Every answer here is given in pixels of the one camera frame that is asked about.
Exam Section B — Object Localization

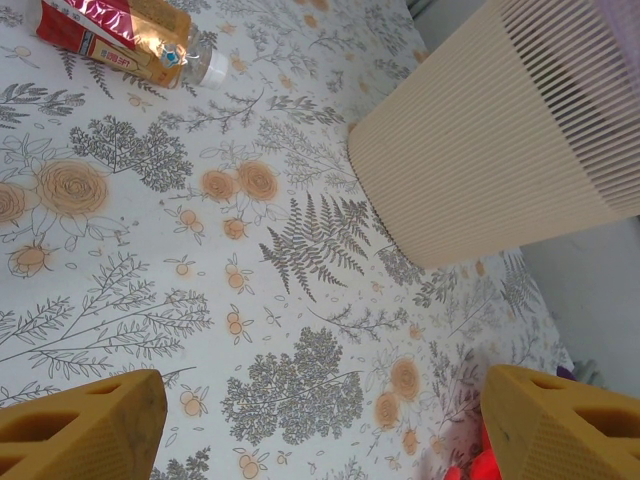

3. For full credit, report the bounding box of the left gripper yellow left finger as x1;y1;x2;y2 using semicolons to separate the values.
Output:
0;368;169;480

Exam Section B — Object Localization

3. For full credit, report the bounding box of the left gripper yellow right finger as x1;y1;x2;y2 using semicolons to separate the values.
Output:
481;363;640;480

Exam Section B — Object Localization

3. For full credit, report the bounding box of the red gold label bottle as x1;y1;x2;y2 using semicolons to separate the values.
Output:
32;0;231;91

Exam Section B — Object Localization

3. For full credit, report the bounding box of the beige ribbed bin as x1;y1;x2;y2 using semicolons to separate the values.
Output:
347;0;640;269

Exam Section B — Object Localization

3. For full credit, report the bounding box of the red shark plush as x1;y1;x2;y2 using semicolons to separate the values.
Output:
444;363;579;480

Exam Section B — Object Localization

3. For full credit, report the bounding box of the aluminium side rail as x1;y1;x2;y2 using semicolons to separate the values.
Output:
573;357;609;392

